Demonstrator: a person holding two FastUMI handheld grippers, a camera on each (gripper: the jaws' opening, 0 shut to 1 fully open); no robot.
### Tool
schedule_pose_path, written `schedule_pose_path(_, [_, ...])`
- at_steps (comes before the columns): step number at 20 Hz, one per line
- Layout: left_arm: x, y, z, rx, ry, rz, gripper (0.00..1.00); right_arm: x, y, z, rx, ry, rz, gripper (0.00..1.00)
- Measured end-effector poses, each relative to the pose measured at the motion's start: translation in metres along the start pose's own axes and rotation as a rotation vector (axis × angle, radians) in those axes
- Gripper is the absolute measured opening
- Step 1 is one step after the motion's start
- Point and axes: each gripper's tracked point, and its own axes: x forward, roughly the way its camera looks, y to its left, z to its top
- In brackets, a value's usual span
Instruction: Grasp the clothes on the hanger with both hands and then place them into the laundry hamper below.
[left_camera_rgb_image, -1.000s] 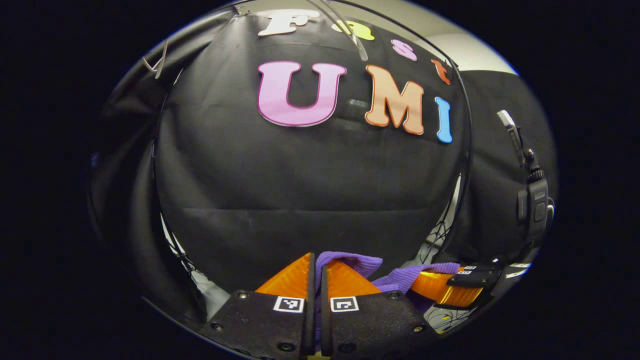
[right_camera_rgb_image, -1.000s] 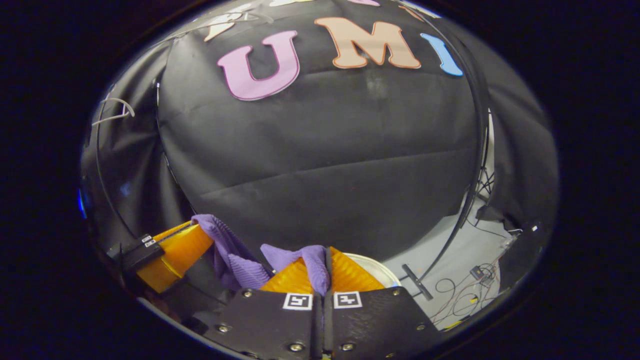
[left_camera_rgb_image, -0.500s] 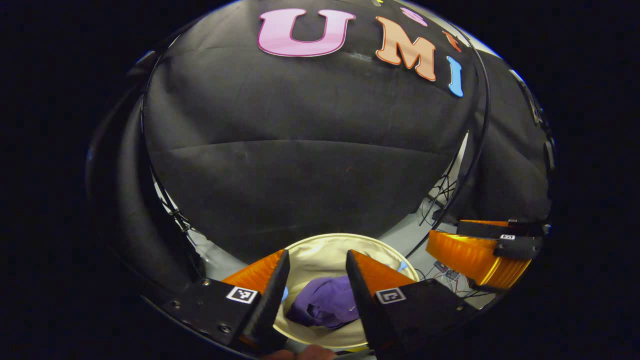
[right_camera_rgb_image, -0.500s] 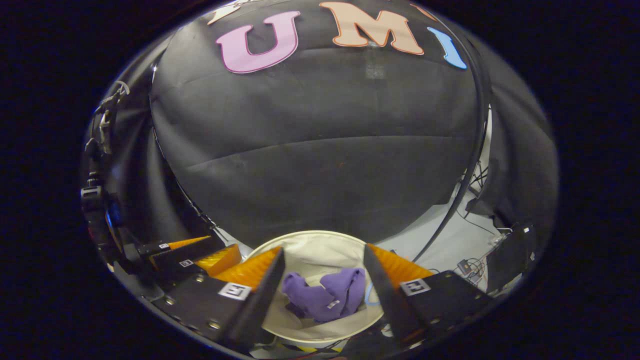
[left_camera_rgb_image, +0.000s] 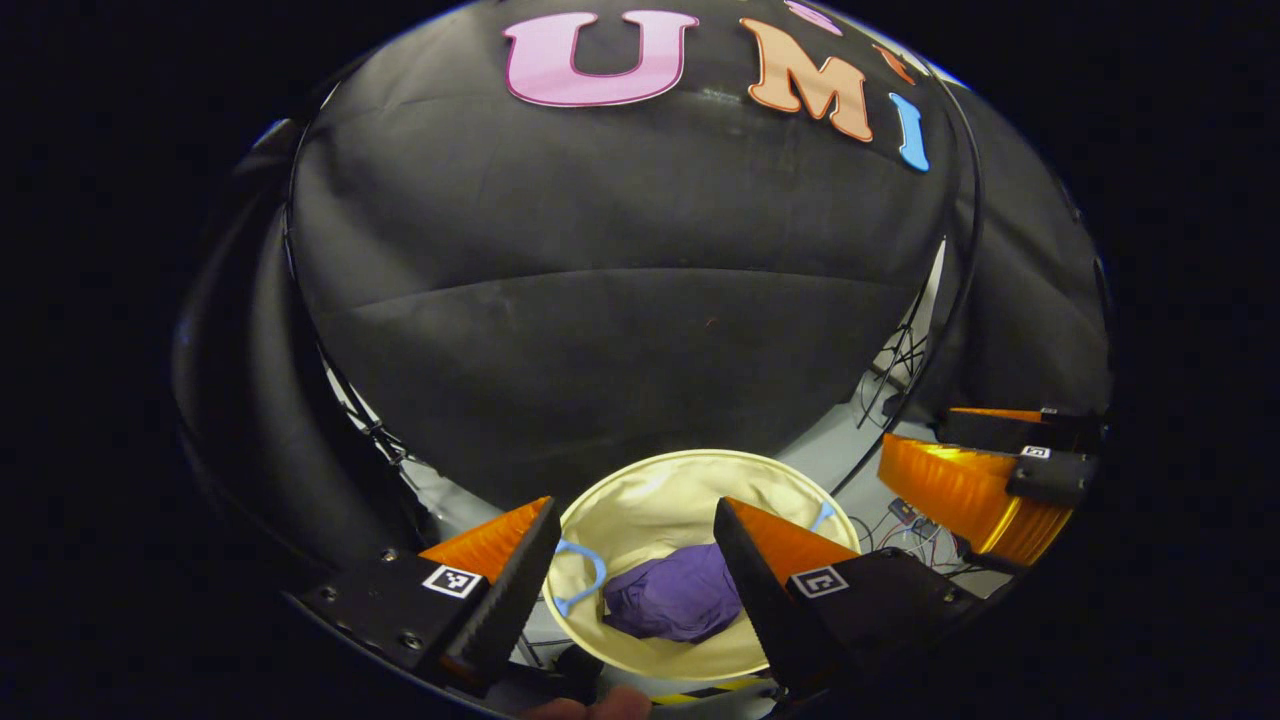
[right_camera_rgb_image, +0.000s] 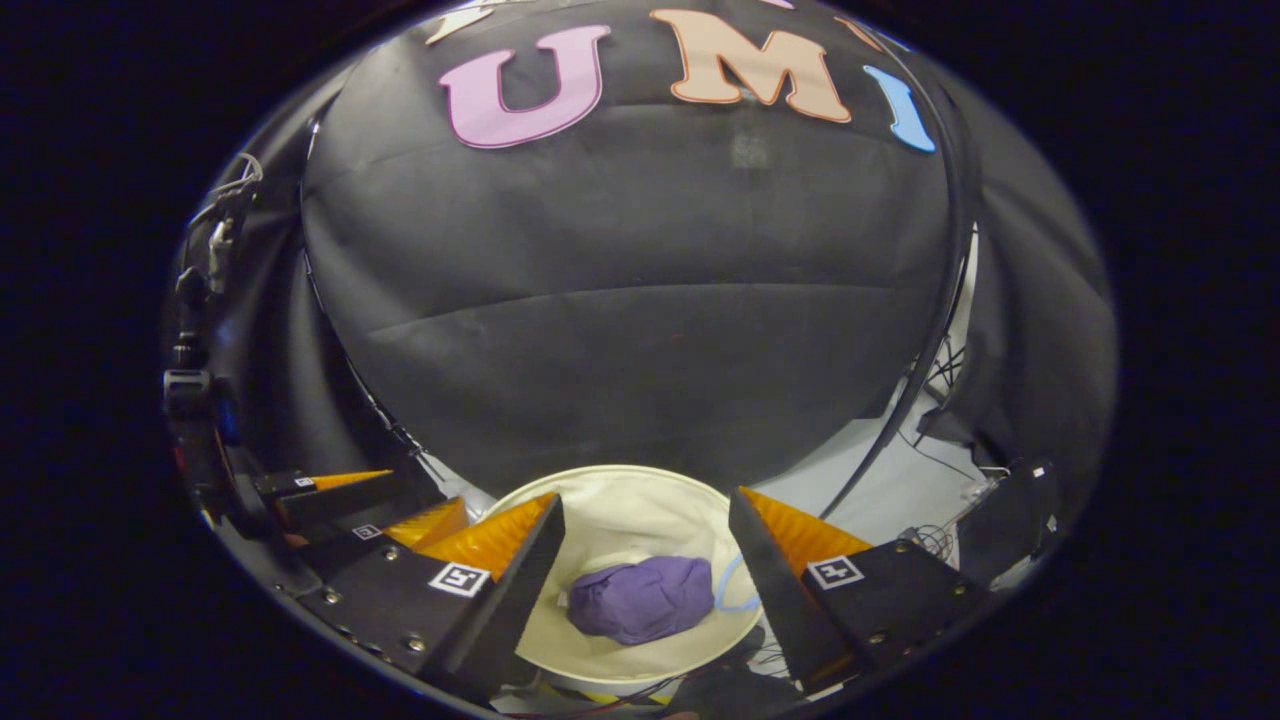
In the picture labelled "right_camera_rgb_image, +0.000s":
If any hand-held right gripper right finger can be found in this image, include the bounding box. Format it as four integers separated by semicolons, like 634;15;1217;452
728;487;993;697

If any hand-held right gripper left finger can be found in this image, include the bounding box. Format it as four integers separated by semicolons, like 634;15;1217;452
295;492;567;701

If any purple corduroy jacket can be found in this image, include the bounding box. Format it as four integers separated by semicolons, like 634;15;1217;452
566;555;717;647

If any black tripod stand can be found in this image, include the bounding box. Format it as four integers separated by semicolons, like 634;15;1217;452
905;300;977;441

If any cream laundry hamper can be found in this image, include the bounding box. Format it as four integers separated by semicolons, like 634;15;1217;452
480;464;767;687

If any black equipment box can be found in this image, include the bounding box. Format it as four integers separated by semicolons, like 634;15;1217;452
955;458;1062;589

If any black clothes rack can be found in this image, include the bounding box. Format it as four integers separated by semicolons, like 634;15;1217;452
300;20;987;521

